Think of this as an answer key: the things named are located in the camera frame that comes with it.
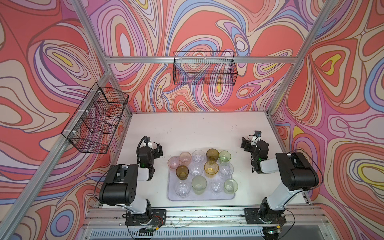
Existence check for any small green glass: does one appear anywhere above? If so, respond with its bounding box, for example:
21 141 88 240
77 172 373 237
219 151 232 163

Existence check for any clear faceted glass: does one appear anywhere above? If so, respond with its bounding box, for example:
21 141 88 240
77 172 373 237
218 162 234 180
192 150 207 163

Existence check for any pink textured cup back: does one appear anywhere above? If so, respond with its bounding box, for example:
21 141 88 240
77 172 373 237
179 152 192 166

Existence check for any dark amber textured cup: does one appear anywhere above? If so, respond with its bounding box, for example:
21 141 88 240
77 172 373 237
176 165 189 180

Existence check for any pale green textured cup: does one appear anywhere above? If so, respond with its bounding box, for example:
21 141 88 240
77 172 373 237
224 179 239 195

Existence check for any olive amber textured cup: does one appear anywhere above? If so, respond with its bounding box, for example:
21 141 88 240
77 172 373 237
206 148 220 162

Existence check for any clear tumbler back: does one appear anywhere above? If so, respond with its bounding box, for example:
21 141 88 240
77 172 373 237
189 163 204 177

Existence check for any yellow smooth cup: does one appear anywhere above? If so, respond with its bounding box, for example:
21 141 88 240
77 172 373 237
204 160 219 178

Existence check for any small clear glass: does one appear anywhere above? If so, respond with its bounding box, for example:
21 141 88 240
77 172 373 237
211 180 223 195

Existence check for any tall pale green cup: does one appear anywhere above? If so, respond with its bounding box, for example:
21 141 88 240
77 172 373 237
192 176 208 195

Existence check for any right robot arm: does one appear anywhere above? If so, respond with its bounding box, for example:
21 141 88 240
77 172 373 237
241 136 320 223

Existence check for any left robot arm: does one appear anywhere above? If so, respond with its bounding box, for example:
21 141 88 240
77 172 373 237
99 136 163 218

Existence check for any lavender plastic tray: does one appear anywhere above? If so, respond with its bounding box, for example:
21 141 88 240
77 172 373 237
167 160 238 202

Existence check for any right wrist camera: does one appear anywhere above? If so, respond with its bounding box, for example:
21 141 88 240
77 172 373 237
253 131 262 143

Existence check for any black wire basket left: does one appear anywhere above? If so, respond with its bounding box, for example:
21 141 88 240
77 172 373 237
62 83 129 154

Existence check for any black wire basket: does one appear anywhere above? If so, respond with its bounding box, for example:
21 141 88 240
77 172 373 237
173 50 238 86
62 83 129 154

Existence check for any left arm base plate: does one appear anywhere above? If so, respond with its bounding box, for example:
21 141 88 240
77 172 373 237
122 209 167 227

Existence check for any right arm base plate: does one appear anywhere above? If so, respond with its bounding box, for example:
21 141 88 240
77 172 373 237
243 208 287 225

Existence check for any black wire basket back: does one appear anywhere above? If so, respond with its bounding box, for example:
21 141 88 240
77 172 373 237
173 50 238 86

